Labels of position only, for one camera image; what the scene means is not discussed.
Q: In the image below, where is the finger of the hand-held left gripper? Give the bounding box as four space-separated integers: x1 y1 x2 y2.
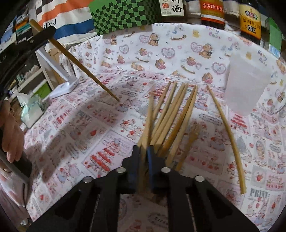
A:
16 27 57 49

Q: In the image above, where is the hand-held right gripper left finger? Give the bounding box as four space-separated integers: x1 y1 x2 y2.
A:
27 145 141 232

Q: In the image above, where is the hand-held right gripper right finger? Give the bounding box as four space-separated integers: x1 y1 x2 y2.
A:
147 145 261 232

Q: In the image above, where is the long wooden chopstick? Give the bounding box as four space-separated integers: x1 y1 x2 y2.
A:
138 97 155 193
29 19 120 102

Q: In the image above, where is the bunch of wooden chopsticks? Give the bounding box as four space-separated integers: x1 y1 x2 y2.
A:
137 81 246 194

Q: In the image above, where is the translucent plastic cup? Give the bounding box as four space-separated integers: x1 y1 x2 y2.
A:
225 54 272 116

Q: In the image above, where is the person's left hand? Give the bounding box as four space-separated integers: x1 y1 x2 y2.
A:
0 100 25 173

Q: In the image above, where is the white storage shelf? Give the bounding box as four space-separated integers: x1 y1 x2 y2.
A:
9 51 63 101

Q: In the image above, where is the striped fabric backdrop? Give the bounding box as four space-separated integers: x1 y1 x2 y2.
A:
36 0 96 43

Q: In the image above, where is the tissue pack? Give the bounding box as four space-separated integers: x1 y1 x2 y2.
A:
17 92 48 128

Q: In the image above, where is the white desk lamp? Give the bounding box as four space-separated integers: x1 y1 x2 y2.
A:
36 48 80 99

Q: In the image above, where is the green checkered box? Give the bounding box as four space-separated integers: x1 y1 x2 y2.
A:
88 0 162 36

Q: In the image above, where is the bear print cloth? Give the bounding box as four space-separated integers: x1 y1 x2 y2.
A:
60 22 286 116

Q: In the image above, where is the person's pink clothing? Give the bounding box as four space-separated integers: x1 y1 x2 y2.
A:
0 172 29 223

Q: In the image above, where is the clear cooking wine bottle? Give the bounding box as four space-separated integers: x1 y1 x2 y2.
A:
159 0 185 16

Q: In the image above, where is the red cap sauce bottle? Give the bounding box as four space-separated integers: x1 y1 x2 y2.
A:
199 0 226 30

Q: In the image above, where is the yellow label sauce bottle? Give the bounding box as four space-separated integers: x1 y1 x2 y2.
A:
238 0 262 45

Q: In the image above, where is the green drink carton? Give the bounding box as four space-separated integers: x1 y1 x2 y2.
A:
268 18 282 59

